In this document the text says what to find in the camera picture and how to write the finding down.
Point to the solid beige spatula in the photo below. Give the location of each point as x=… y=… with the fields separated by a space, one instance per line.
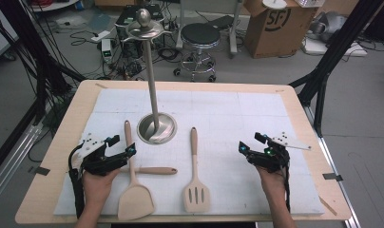
x=135 y=202

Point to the grey bag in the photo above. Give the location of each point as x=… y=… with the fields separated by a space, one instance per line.
x=332 y=23

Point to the white power supply unit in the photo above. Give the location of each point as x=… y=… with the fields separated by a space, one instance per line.
x=106 y=47

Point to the person's right hand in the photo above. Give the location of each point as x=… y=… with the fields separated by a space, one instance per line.
x=274 y=185

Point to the plain brown cardboard box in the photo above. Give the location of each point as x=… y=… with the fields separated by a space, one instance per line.
x=114 y=2

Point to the white board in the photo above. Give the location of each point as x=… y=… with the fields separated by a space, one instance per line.
x=320 y=47

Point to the grey metal stand post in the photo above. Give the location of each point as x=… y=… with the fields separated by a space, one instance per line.
x=181 y=19
x=234 y=38

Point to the black tape piece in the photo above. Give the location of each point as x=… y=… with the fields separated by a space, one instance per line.
x=41 y=171
x=332 y=177

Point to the round white table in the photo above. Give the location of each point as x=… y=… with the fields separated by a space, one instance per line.
x=53 y=7

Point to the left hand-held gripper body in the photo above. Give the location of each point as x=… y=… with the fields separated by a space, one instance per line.
x=95 y=162

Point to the black round stool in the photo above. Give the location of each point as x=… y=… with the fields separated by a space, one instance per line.
x=199 y=33

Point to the brown tape strip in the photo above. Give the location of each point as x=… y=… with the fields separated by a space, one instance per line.
x=328 y=205

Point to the white disc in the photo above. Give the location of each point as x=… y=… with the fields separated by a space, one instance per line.
x=274 y=3

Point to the white box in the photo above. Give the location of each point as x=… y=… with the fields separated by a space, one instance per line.
x=310 y=2

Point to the printed cardboard box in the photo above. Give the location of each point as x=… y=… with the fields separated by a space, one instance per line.
x=275 y=42

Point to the person's left hand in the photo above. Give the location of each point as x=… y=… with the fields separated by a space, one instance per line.
x=96 y=188

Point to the aluminium rail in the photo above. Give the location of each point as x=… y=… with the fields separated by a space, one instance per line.
x=15 y=152
x=323 y=144

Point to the black computer tower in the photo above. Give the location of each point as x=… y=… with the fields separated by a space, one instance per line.
x=121 y=25

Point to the slotted beige spatula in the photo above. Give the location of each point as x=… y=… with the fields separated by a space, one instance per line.
x=193 y=158

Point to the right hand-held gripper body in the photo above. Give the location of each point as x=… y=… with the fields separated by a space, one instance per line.
x=272 y=160

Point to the metal utensil stand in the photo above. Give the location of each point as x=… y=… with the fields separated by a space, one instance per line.
x=150 y=79

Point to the black flat device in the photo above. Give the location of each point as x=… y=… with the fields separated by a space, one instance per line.
x=223 y=22

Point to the beige kitchen utensil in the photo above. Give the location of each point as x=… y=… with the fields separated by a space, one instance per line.
x=155 y=171

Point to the white foam mat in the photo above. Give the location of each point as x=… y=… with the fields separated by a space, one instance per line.
x=244 y=110

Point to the white power strip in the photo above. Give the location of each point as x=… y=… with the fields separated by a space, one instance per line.
x=100 y=35

